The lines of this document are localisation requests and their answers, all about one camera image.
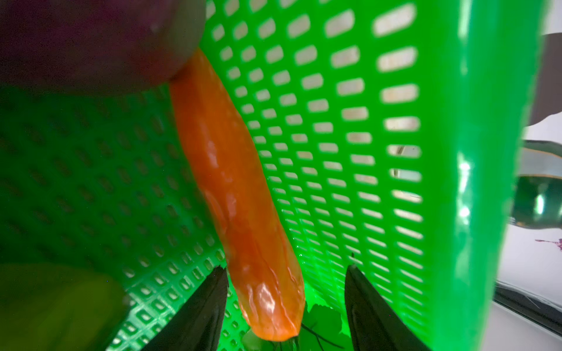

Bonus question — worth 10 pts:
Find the green cabbage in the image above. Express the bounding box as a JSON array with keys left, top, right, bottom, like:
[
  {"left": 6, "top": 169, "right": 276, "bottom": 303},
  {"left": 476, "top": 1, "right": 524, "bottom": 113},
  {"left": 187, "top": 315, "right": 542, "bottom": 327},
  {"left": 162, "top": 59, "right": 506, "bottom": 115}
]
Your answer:
[{"left": 1, "top": 263, "right": 130, "bottom": 350}]

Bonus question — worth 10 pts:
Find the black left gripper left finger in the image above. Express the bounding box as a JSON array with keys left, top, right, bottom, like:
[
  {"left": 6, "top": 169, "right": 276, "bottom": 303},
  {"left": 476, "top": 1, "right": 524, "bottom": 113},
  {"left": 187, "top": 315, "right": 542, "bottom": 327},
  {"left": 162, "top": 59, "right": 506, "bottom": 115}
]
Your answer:
[{"left": 143, "top": 266, "right": 228, "bottom": 351}]

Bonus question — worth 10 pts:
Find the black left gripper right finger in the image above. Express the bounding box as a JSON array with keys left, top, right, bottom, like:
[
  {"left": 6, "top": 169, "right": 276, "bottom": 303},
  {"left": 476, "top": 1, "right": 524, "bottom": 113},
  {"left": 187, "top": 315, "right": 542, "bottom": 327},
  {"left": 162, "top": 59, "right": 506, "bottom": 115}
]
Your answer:
[{"left": 345, "top": 265, "right": 430, "bottom": 351}]

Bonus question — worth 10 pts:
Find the purple onion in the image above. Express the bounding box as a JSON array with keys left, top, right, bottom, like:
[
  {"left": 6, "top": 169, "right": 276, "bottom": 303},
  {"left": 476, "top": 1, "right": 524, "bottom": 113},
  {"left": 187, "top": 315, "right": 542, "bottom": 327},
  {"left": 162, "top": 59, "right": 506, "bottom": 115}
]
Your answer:
[{"left": 1, "top": 1, "right": 206, "bottom": 95}]

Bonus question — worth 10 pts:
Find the orange carrot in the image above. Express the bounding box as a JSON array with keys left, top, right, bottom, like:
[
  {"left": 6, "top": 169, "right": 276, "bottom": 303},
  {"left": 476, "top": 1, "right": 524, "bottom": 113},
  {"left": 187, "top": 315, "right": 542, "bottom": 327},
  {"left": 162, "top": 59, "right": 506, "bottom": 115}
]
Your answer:
[{"left": 169, "top": 50, "right": 306, "bottom": 342}]

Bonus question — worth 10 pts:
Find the green parsley leaf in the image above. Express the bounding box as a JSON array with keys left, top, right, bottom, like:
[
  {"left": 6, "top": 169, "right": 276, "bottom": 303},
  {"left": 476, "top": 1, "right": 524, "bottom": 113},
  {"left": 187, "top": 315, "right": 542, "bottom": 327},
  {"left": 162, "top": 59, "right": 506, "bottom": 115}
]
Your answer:
[{"left": 241, "top": 304, "right": 354, "bottom": 351}]

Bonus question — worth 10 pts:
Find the green plastic basket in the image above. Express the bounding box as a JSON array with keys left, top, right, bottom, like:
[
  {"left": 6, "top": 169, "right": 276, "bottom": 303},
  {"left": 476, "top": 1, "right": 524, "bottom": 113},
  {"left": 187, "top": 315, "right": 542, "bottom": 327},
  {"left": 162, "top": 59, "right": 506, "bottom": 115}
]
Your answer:
[{"left": 1, "top": 1, "right": 548, "bottom": 350}]

